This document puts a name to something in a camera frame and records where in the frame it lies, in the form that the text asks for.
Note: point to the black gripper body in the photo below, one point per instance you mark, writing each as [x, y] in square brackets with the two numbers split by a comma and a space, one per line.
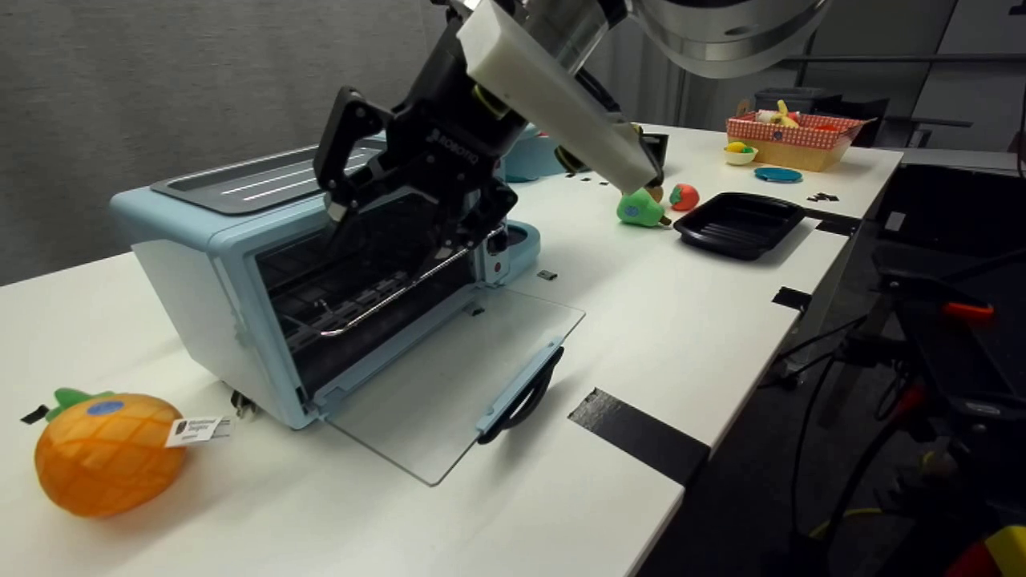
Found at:
[419, 176]

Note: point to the metal wire oven rack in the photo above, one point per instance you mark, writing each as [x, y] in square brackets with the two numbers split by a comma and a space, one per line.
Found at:
[365, 295]

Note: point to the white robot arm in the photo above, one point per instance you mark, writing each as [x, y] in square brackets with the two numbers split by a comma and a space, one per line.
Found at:
[703, 36]

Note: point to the light blue toaster oven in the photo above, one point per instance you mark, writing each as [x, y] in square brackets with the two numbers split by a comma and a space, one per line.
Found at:
[219, 244]

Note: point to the green plush toy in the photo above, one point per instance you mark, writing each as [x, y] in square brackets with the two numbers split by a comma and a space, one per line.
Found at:
[638, 210]

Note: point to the black plastic tray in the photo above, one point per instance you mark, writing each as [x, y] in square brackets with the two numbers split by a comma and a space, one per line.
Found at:
[738, 225]

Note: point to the red food basket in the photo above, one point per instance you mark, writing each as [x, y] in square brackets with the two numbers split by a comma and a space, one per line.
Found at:
[796, 140]

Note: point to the black tape strip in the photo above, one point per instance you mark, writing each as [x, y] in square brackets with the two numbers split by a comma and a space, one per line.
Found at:
[641, 436]

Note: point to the orange plush pumpkin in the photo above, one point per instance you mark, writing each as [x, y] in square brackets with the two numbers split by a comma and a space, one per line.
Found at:
[109, 452]

